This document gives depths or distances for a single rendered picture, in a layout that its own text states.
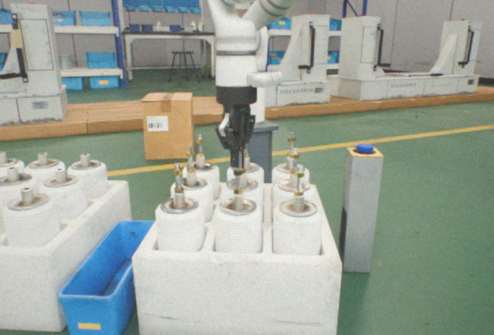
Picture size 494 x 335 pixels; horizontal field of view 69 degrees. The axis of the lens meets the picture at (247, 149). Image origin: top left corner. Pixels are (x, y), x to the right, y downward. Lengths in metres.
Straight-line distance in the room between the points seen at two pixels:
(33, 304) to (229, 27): 0.65
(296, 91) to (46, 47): 1.81
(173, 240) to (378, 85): 2.98
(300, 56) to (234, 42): 2.58
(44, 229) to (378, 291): 0.75
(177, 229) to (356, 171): 0.43
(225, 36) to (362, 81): 2.80
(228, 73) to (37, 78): 2.14
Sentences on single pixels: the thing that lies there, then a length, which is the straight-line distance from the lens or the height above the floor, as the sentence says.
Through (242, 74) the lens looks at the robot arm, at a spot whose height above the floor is 0.51.
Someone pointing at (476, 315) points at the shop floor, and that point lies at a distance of 0.99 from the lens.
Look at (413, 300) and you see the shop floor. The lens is 0.97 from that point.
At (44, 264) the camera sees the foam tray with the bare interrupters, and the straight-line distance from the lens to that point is 0.81.
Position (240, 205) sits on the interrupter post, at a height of 0.26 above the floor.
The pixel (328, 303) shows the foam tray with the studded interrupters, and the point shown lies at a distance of 0.75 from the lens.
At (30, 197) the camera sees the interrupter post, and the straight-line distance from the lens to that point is 0.85.
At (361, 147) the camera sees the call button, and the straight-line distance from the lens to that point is 0.89.
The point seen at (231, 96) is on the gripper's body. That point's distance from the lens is 0.62.
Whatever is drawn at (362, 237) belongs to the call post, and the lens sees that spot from 0.96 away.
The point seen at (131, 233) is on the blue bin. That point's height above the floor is 0.08.
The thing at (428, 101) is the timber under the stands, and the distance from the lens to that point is 3.87.
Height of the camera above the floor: 0.56
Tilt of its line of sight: 16 degrees down
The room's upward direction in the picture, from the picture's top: straight up
